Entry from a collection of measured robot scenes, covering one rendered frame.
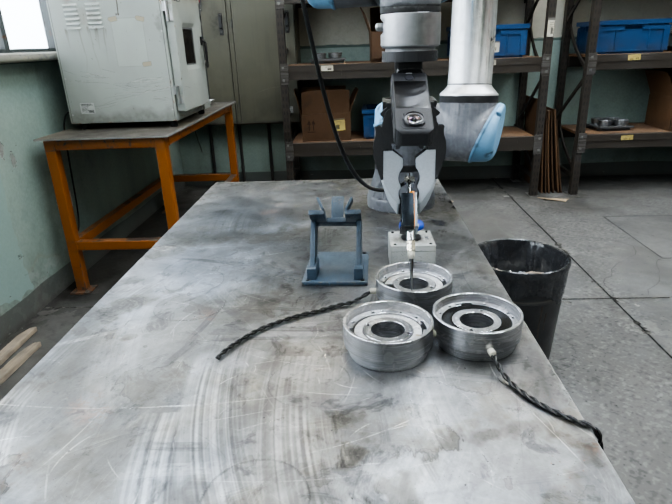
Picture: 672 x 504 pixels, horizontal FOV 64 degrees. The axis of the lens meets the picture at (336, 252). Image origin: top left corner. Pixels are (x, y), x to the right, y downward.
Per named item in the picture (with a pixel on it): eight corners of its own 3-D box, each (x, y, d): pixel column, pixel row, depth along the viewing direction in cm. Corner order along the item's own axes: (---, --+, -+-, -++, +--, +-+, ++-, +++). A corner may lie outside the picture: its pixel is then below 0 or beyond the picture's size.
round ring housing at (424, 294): (445, 285, 81) (446, 260, 79) (457, 319, 71) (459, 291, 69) (374, 287, 81) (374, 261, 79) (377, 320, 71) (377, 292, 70)
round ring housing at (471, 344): (422, 323, 70) (423, 294, 69) (502, 318, 71) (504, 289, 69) (443, 368, 60) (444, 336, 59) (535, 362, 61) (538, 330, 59)
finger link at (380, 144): (404, 179, 74) (411, 114, 71) (405, 182, 72) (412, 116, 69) (370, 176, 74) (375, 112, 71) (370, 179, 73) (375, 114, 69)
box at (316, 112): (361, 140, 406) (360, 88, 393) (296, 143, 404) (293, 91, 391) (356, 132, 444) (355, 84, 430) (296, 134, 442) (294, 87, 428)
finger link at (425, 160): (435, 201, 79) (431, 139, 76) (439, 214, 74) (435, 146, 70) (414, 204, 80) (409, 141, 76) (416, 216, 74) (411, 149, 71)
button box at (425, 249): (435, 271, 85) (436, 242, 84) (390, 272, 86) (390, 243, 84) (429, 253, 93) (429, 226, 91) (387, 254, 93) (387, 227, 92)
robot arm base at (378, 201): (366, 195, 129) (366, 154, 126) (430, 194, 128) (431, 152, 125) (368, 214, 115) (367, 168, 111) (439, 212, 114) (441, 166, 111)
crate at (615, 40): (641, 51, 414) (646, 19, 406) (668, 51, 378) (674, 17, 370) (573, 53, 416) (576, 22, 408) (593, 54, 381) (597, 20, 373)
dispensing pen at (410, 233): (401, 289, 69) (399, 167, 73) (400, 294, 74) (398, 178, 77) (418, 289, 69) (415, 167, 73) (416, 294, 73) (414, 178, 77)
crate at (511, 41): (512, 55, 418) (515, 24, 410) (527, 57, 383) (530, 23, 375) (445, 58, 420) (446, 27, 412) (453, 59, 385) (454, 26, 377)
